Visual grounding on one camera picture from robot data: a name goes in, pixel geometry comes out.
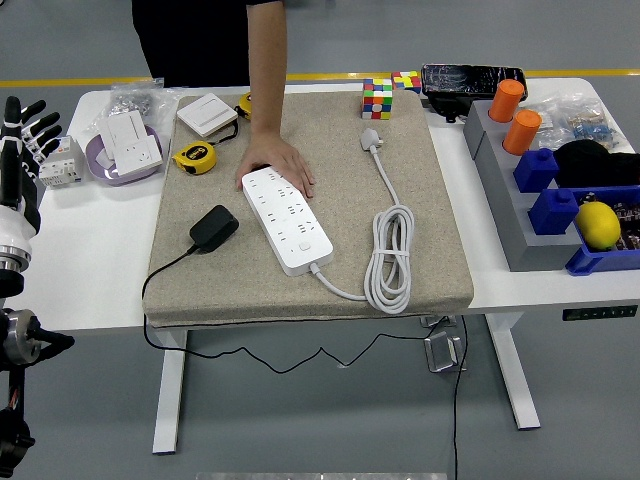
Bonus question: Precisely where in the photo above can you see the black plug adapter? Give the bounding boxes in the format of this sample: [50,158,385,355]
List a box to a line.
[188,204,240,255]

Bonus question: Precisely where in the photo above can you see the yellow lemon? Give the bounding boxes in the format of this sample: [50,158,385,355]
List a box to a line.
[574,201,623,251]

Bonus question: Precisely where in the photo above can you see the white wall socket panel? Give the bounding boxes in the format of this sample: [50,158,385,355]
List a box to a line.
[113,139,165,177]

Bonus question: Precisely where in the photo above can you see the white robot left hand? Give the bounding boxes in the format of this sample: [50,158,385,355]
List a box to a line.
[0,96,64,249]

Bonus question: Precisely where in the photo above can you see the small colourful puzzle cube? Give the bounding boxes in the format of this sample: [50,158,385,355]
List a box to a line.
[391,70,423,95]

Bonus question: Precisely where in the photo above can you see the grey-brown fabric mat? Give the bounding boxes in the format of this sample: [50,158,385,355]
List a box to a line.
[142,89,475,329]

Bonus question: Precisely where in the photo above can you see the white table leg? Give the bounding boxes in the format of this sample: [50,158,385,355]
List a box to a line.
[485,313,542,430]
[152,329,189,455]

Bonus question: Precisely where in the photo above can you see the black cloth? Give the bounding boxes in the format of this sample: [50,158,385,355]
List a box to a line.
[552,139,640,190]

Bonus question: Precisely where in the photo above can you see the thin black adapter cord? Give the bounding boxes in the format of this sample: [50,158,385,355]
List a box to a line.
[141,244,451,376]

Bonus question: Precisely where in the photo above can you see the grey stepped block holder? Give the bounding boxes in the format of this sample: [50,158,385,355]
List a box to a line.
[462,99,596,274]

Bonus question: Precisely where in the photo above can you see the blue plastic block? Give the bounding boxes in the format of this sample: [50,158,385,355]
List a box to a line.
[513,147,560,194]
[528,188,581,237]

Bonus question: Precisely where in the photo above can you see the person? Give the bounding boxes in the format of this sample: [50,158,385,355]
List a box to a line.
[131,0,287,89]

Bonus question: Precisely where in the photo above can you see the white power strip cord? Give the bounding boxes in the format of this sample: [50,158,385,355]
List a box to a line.
[309,127,416,316]

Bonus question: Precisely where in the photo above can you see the small clear metal bracket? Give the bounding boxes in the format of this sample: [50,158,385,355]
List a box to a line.
[419,314,459,330]

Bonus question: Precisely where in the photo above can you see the blue plastic bin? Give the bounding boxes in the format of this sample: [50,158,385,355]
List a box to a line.
[565,185,640,277]

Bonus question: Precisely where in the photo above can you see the clear bag of components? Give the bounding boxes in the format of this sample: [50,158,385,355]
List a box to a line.
[524,92,629,154]

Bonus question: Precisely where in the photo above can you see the white wall switch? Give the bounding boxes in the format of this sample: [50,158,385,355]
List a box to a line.
[176,92,239,138]

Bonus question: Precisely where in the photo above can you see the yellow black tape measure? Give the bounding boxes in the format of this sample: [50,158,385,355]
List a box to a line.
[171,118,240,176]

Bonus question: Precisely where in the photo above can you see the black film-wrapped box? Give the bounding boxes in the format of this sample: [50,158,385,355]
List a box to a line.
[420,63,529,104]

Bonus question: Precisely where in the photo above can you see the orange cylinder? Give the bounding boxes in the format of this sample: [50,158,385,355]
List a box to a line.
[502,109,544,156]
[488,78,526,124]

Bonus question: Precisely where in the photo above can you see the clear bag of screws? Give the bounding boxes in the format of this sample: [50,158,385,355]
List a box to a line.
[82,77,189,146]

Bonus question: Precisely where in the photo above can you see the black hanging power cable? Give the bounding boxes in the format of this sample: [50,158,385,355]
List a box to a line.
[451,315,470,480]

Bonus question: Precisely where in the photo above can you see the white blank switch panel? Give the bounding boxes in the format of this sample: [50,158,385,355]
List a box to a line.
[97,109,149,161]

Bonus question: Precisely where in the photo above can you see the white circuit breaker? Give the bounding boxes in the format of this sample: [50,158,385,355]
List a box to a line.
[37,135,86,190]

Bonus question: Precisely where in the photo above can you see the black desk control panel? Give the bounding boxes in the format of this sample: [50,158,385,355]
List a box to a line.
[562,304,640,322]

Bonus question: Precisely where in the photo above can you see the black mount bracket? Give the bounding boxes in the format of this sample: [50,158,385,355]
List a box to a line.
[428,94,471,124]

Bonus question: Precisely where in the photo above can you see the large colourful puzzle cube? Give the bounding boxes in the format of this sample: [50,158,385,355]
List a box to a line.
[361,78,395,121]

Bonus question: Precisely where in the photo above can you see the dark circuit boards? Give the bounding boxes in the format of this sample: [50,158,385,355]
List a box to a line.
[579,192,640,254]

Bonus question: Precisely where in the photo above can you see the white power strip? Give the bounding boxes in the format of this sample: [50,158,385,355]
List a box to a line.
[241,167,335,278]

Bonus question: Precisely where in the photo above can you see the large clear metal bracket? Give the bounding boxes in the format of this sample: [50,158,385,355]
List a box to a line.
[423,333,469,374]

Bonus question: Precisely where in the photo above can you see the person's left hand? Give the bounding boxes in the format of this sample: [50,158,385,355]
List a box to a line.
[235,133,317,200]

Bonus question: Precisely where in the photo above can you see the small yellow tape measure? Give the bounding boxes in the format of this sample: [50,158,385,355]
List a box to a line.
[233,91,254,121]

